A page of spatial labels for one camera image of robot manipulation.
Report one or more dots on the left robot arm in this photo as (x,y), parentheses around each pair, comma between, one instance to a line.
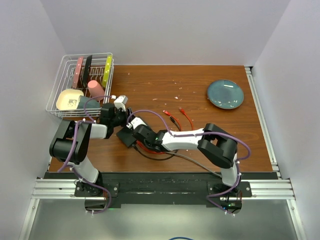
(71,142)

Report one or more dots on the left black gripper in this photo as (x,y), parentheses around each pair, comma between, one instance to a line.
(125,113)

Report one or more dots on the yellow-green plate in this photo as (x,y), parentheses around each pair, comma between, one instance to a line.
(107,70)

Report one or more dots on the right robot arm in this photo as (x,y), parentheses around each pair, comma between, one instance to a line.
(216,145)

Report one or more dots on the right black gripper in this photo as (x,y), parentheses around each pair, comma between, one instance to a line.
(148,128)

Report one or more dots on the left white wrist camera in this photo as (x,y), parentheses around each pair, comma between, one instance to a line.
(120,103)

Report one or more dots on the black plate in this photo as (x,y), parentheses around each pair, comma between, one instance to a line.
(86,71)

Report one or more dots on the pink cup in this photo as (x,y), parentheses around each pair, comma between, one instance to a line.
(96,90)

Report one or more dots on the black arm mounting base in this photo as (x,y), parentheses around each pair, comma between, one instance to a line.
(168,188)

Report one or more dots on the cream square bowl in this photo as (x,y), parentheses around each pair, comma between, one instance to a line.
(69,99)

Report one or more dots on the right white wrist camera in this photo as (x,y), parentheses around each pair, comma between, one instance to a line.
(135,122)

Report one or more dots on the pink plate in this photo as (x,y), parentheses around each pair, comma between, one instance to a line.
(77,73)

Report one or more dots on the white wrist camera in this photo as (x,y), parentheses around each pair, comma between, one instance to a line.
(120,103)
(135,122)

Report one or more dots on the black network switch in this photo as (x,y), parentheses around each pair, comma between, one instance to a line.
(126,137)

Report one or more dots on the dark teal cup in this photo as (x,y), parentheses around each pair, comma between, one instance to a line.
(86,102)

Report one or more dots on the teal ceramic plate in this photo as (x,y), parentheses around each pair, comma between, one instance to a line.
(225,94)

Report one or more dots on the white wire dish rack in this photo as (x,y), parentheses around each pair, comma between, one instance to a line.
(64,79)

